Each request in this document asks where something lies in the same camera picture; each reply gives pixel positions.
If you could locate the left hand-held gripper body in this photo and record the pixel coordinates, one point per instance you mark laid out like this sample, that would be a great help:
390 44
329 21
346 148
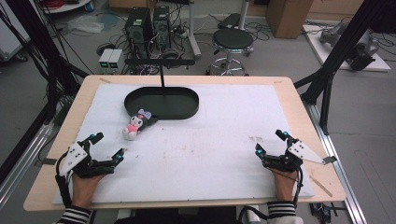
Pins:
74 155

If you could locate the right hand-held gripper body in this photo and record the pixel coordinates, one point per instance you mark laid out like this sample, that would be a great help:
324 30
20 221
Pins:
300 151

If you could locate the pink and black plush toy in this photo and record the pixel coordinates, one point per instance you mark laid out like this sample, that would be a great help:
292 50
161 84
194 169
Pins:
133 127

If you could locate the black oval tray with stand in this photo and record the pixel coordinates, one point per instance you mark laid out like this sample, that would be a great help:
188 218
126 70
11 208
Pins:
174 104

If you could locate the person's left hand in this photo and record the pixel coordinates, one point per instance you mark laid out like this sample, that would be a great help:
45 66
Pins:
84 189

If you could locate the person's right hand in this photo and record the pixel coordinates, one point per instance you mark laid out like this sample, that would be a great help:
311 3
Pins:
285 186

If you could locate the thin wooden strip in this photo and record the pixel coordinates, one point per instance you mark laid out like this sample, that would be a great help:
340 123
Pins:
321 186

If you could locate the white foam mat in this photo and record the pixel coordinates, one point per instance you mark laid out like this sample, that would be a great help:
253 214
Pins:
202 149

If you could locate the black parts on floor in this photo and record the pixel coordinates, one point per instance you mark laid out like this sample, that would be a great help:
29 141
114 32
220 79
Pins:
323 211

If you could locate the white power supply box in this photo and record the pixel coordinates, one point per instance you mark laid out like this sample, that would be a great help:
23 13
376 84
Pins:
105 58
115 59

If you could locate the person's dark clothing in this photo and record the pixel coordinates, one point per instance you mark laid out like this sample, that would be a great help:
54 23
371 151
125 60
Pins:
177 216

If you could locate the white floor board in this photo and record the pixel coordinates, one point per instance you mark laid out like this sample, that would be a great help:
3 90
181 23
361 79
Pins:
317 46

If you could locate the black round stool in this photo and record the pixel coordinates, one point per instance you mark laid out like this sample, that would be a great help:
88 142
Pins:
233 39

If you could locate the grey and black machine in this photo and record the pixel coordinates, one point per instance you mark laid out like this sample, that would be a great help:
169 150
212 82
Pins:
361 51

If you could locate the clear plastic bag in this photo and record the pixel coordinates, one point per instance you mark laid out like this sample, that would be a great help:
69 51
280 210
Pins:
85 24

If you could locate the large black computer tower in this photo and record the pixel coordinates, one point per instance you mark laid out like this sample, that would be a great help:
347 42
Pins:
138 29

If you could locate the brown cardboard box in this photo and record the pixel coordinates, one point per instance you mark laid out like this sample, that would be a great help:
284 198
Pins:
288 17

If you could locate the flat black device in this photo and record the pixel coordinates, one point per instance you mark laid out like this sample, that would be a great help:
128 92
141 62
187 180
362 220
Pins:
229 20

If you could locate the slim black computer tower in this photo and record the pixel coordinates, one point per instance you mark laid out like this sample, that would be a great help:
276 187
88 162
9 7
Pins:
162 26

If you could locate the white metal table leg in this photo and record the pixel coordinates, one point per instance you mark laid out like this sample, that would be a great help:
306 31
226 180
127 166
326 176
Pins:
193 31

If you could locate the aluminium rail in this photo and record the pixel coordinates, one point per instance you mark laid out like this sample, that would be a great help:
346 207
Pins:
21 161
341 174

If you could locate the black metal frame post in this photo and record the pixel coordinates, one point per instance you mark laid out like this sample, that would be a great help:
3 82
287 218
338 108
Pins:
339 46

